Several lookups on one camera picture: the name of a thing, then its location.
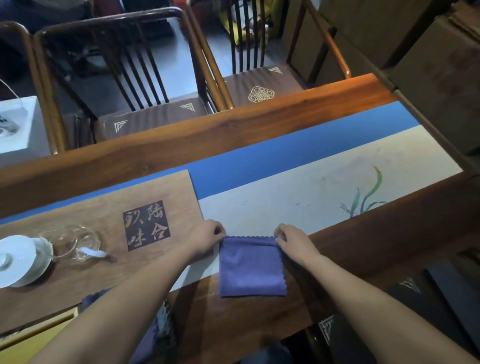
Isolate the yellow bag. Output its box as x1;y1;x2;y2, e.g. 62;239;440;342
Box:
220;0;279;46

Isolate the white box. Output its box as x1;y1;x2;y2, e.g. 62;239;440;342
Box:
0;96;52;167

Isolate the blue table runner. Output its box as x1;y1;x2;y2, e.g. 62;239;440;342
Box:
0;100;420;226

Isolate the white lidded tea bowl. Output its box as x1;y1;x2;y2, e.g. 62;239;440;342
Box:
0;235;54;289

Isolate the wooden chair armrest frame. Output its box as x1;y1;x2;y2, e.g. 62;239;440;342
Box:
0;21;69;156

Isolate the person's left hand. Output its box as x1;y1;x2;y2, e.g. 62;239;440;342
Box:
183;220;227;265

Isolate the plain purple cloth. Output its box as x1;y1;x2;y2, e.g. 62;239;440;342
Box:
218;235;288;298

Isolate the brown wooden cabinet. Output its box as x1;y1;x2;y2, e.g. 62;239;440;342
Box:
281;0;480;156

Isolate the dark patterned seat cushion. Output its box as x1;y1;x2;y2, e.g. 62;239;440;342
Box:
317;259;480;364

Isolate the person's left forearm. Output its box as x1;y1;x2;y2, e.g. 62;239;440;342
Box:
28;245;196;364

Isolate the person's right forearm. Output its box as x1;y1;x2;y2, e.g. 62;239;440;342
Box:
300;253;480;364

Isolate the dark wooden spindle-back chair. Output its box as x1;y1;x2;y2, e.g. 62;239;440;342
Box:
183;0;352;110
33;7;227;144

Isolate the glass pitcher with white handle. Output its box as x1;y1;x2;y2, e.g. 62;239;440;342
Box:
39;224;108;266

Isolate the yellow bamboo tray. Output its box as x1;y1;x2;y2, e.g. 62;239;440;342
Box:
0;307;80;364

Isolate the brown patterned seat cushion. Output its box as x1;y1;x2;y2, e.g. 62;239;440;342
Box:
98;97;209;140
223;64;306;107

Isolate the cream painted table runner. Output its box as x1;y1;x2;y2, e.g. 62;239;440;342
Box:
169;125;463;292

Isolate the person's right hand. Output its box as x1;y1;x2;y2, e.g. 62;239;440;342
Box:
274;224;322;269

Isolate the wooden tea tray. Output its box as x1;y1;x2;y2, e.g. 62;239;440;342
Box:
0;170;203;335

